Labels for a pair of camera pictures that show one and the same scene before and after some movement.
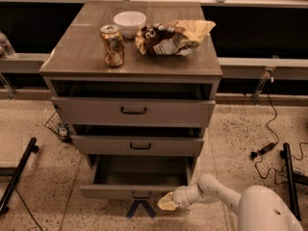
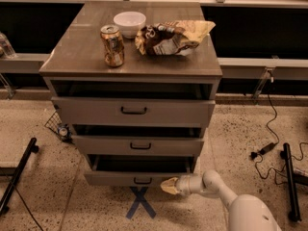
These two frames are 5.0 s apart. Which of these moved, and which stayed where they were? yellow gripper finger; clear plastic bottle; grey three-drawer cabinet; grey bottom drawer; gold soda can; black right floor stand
Moved: grey bottom drawer; yellow gripper finger
Stayed: gold soda can; black right floor stand; grey three-drawer cabinet; clear plastic bottle
